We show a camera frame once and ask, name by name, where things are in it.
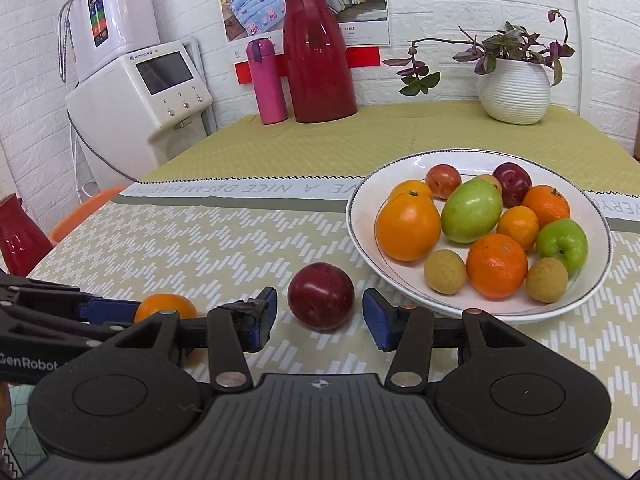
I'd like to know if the green apple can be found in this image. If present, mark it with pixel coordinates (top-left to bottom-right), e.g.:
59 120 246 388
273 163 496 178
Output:
536 218 589 276

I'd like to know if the wall poster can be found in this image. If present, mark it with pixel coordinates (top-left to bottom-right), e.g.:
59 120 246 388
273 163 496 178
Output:
215 0 391 49

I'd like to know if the white water dispenser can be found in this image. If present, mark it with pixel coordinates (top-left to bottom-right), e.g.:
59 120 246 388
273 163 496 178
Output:
65 39 216 191

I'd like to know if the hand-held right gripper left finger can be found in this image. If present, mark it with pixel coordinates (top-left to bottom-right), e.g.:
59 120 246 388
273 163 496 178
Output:
102 286 279 394

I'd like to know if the red wall sticker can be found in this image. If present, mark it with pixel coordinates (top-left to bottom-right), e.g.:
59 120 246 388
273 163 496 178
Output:
234 46 382 86

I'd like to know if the dark red plum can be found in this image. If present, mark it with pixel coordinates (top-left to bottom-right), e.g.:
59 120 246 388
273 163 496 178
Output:
287 262 356 332
492 162 533 208

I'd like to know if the grey hose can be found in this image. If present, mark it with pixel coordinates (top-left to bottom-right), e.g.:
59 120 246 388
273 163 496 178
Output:
67 110 139 184

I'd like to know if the large green jujube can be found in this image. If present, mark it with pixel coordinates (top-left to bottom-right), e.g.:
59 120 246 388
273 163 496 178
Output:
440 178 504 245

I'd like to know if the red kettle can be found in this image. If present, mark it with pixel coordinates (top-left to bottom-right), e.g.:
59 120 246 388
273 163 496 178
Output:
0 192 55 276

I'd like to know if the red thermos jug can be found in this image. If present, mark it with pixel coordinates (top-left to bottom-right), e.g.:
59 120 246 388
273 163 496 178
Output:
282 0 359 125

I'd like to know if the chevron patterned cloth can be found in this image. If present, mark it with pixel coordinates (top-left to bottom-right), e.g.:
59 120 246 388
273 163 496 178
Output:
0 175 640 461

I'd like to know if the oval orange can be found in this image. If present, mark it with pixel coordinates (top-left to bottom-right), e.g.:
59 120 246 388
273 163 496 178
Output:
134 293 199 325

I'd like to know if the white water purifier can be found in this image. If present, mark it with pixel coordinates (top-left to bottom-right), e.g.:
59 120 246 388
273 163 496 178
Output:
67 0 161 84

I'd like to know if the small pink-red plum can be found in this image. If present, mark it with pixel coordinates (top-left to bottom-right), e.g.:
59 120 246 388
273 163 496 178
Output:
425 164 462 200

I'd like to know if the pink bottle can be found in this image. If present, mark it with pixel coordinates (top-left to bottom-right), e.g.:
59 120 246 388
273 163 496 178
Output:
246 37 290 126

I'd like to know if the white wall pipe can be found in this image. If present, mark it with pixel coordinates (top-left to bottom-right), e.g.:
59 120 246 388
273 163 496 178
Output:
567 0 594 117

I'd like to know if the tangerine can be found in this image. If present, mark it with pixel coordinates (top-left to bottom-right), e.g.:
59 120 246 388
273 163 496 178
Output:
522 185 571 229
466 233 529 300

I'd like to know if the olive tablecloth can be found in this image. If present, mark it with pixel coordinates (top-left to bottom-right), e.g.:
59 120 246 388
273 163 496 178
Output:
135 100 640 184

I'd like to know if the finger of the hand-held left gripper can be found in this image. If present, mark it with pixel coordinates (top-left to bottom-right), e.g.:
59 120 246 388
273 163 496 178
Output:
0 309 128 349
0 272 145 325

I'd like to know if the white plate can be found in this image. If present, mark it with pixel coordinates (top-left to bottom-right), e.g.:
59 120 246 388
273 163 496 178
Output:
346 149 614 319

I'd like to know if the orange chair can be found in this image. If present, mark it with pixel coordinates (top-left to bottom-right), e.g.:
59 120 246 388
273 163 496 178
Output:
47 185 132 244

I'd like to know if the braided metal hose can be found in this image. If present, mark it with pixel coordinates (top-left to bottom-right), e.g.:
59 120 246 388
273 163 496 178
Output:
56 0 77 84

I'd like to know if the large round orange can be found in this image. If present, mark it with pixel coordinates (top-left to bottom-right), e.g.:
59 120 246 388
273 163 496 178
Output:
375 192 443 263

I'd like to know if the trailing plant in white pot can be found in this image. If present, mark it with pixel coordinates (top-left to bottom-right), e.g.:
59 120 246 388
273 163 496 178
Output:
382 9 577 126

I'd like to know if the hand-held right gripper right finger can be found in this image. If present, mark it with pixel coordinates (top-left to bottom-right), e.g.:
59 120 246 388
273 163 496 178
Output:
362 287 539 394

